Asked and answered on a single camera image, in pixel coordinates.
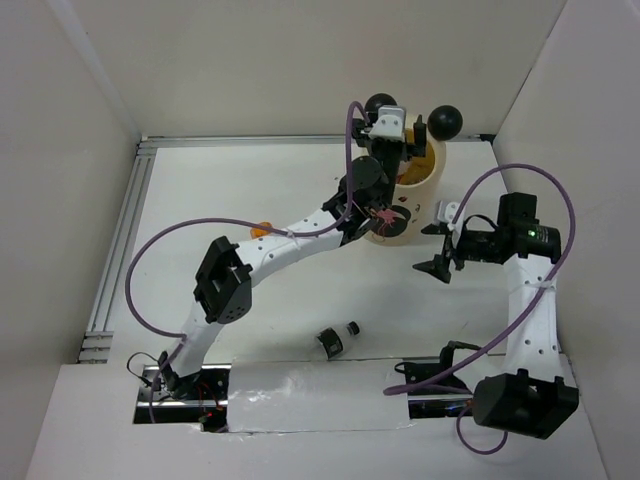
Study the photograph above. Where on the black label small bottle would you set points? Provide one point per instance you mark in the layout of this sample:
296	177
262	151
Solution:
334	341

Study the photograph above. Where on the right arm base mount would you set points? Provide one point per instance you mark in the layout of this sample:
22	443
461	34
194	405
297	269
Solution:
448	396

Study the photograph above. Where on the aluminium frame rail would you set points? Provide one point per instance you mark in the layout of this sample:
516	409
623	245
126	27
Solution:
402	312

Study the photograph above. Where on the cream bin with black ears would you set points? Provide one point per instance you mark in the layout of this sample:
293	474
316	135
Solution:
417	178

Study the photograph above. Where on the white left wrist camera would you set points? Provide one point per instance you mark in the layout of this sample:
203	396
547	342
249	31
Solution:
390	124

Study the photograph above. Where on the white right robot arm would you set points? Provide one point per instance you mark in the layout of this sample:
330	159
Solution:
529	397

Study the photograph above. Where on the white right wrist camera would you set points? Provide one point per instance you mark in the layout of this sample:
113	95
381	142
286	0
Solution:
449	214

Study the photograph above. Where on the small orange plastic bottle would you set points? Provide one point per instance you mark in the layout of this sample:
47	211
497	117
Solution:
260	230

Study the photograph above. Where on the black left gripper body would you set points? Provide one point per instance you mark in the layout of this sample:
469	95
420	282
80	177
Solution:
388	159

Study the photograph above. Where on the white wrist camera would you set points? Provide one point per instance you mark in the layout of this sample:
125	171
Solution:
449	214
390	124

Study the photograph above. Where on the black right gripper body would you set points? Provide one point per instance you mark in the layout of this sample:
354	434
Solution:
477	245

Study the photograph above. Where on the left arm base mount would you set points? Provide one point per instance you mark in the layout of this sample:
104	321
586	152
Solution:
204	404

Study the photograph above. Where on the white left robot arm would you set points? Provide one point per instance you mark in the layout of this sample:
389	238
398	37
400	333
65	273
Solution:
229	271

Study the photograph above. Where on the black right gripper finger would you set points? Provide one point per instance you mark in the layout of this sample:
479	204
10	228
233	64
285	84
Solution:
439	229
439	267

